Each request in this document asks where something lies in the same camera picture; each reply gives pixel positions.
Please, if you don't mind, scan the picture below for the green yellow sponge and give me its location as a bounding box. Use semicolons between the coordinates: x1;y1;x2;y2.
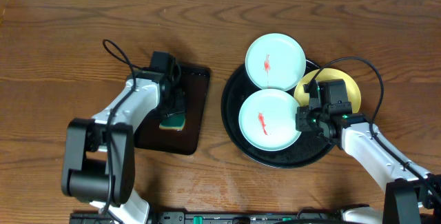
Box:
159;113;186;131

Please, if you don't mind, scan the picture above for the yellow plate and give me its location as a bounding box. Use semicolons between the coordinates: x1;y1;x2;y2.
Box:
294;68;361;113

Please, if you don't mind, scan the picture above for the light blue plate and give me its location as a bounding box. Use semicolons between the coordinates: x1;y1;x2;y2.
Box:
238;89;302;152
245;33;306;91

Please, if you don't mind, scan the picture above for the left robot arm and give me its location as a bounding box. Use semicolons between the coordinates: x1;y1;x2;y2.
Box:
61;65;182;223

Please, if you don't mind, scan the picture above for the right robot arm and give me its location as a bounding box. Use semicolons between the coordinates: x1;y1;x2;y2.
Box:
296;103;440;223

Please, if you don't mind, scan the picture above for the black round tray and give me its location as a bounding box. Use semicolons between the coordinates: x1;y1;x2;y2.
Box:
221;65;334;168

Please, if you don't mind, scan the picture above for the black rectangular tray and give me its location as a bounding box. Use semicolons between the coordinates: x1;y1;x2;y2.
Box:
134;63;210;155

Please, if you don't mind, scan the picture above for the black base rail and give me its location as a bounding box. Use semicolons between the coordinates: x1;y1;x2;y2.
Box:
68;209;344;224

